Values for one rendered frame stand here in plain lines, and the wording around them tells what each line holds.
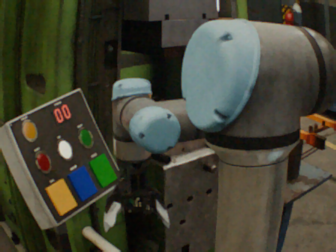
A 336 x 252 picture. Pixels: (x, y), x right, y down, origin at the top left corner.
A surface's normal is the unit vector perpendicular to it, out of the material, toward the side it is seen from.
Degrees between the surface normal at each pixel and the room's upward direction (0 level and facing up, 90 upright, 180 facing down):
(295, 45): 48
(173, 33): 90
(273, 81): 87
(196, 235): 90
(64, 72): 90
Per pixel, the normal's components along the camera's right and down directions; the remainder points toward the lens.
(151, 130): 0.37, 0.29
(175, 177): 0.62, 0.25
